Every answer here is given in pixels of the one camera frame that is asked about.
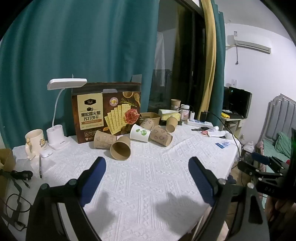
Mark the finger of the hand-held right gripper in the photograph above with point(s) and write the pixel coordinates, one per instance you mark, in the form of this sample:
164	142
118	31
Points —
261	158
249	168

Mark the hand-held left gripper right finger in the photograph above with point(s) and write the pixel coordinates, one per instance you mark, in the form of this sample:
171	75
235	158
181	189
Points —
201	180

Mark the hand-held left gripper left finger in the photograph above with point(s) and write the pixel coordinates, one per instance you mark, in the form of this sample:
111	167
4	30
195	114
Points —
92	180

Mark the person's right hand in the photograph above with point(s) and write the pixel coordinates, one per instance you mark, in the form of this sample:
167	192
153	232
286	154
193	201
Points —
278	207

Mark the green cloth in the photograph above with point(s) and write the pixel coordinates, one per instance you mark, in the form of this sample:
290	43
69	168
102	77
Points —
284	143

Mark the blue card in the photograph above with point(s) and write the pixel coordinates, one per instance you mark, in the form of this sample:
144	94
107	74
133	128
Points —
223	144

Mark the plain brown paper cup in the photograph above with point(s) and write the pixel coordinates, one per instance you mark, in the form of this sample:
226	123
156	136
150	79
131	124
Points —
175	104
120	150
171	124

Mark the brown printed paper cup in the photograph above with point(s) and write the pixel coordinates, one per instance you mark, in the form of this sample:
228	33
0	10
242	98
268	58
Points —
103	139
148	123
161	135

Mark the grey padded headboard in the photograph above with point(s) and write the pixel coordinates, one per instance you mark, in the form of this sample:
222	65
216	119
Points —
281	115

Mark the small side desk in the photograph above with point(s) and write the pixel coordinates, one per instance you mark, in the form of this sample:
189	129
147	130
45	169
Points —
232	120

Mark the white crumpled packet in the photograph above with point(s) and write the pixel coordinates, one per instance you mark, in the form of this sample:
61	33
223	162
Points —
216	134

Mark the black pen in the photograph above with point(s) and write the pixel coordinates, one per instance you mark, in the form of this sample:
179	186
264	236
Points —
40	168

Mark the white textured tablecloth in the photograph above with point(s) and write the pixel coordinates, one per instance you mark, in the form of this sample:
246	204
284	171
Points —
148	176

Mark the small white case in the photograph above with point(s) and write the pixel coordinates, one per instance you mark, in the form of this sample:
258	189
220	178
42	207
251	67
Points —
45	153

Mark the white power strip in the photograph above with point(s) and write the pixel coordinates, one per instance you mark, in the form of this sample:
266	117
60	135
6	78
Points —
200	122

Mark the black monitor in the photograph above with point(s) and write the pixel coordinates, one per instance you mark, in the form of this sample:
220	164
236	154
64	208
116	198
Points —
239	103

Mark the black power adapter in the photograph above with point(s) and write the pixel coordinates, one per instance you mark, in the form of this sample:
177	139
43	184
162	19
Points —
203	116

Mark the white charger plug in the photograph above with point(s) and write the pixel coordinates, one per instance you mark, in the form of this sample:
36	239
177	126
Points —
192	115

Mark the white green-print paper cup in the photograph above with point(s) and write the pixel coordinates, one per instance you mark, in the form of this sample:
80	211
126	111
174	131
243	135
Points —
139	133

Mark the brown cracker box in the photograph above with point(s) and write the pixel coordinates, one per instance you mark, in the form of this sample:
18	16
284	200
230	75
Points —
108	113

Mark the cream cartoon mug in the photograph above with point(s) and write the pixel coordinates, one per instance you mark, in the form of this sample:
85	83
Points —
34	142

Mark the white desk lamp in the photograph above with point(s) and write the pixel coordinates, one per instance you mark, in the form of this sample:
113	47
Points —
57	120

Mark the clear jar white lid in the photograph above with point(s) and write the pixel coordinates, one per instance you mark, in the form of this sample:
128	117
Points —
185	113

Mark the yellow tissue box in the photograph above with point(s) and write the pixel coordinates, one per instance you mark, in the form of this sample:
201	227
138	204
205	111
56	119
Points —
168	114

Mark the brown paper bowl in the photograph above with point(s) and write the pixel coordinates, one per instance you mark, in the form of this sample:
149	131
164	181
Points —
151	115

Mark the brown cardboard box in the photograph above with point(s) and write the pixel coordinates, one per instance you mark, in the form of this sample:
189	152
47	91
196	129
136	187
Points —
5	164

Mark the yellow curtain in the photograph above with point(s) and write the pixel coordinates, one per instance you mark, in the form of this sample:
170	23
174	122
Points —
209	58

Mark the white air conditioner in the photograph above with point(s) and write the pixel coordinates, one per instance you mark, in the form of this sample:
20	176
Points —
248	44

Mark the teal curtain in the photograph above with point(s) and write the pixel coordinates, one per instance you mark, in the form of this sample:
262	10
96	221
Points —
219	46
76	46

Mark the white wall socket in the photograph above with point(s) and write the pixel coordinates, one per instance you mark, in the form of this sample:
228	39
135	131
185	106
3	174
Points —
235	83

